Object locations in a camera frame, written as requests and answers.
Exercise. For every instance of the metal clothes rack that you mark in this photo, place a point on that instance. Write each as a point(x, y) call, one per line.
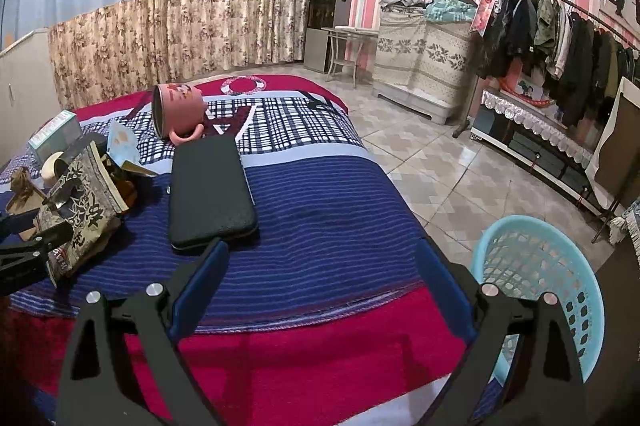
point(464, 106)

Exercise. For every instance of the pink hanging bag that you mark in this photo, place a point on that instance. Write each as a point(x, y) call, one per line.
point(484, 11)

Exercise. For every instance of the black cylindrical container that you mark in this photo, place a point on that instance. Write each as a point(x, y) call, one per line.
point(82, 146)

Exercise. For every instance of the white lace cloth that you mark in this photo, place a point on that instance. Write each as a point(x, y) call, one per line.
point(530, 116)

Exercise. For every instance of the small metal table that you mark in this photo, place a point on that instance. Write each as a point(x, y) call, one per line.
point(350, 31)

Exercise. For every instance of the grey water dispenser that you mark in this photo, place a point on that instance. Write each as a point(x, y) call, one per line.
point(320, 41)

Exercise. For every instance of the teal folded cloth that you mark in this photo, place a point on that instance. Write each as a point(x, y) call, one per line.
point(450, 10)

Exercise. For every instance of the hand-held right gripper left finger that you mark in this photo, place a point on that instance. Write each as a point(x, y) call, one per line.
point(200, 286)

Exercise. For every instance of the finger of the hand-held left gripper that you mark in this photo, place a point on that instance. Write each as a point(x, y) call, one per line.
point(25, 263)
point(15, 222)

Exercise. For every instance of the low black stand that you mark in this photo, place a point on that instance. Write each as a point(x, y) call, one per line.
point(540, 156)

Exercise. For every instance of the white cabinet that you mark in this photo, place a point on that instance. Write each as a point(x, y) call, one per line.
point(25, 76)

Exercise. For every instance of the cream tape roll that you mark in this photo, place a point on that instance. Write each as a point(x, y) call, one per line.
point(50, 171)

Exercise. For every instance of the cloth covered cabinet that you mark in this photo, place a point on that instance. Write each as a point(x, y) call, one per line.
point(425, 51)

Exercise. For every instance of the pink mug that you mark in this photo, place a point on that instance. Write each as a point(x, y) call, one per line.
point(180, 111)

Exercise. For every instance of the white fringed cloth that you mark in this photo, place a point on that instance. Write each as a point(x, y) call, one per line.
point(630, 226)

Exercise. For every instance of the crumpled brown paper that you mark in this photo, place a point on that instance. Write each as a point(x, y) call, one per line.
point(25, 186)

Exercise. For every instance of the black rectangular pad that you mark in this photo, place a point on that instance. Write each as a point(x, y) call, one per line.
point(210, 201)

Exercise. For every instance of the teal tissue box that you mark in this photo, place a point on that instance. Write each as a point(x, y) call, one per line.
point(55, 131)

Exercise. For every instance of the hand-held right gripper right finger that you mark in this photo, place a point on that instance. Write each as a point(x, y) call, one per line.
point(440, 286)

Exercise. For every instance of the patterned snack bag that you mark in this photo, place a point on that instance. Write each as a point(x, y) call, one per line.
point(85, 201)

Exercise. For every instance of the brown board white frame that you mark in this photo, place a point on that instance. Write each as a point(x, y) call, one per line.
point(617, 156)

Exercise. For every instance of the light blue plastic basket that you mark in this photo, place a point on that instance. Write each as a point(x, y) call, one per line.
point(592, 301)

